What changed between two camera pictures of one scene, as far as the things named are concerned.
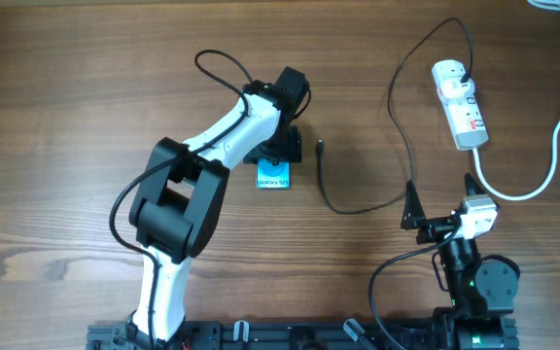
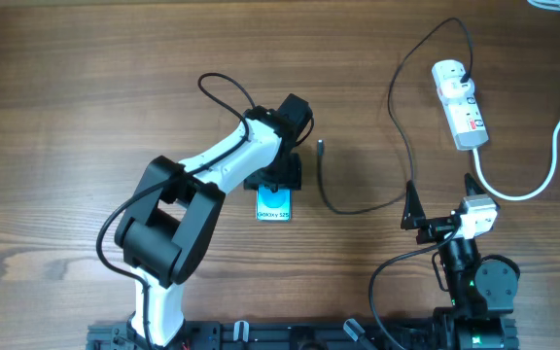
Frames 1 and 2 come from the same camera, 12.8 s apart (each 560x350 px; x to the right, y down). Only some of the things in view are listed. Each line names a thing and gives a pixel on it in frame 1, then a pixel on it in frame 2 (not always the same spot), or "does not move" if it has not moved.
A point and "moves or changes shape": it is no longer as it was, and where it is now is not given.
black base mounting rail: [251, 334] does not move
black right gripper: [415, 218] does not move
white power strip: [464, 116] does not move
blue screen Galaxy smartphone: [270, 176] moves or changes shape
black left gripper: [292, 152] to [292, 178]
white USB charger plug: [453, 87] does not move
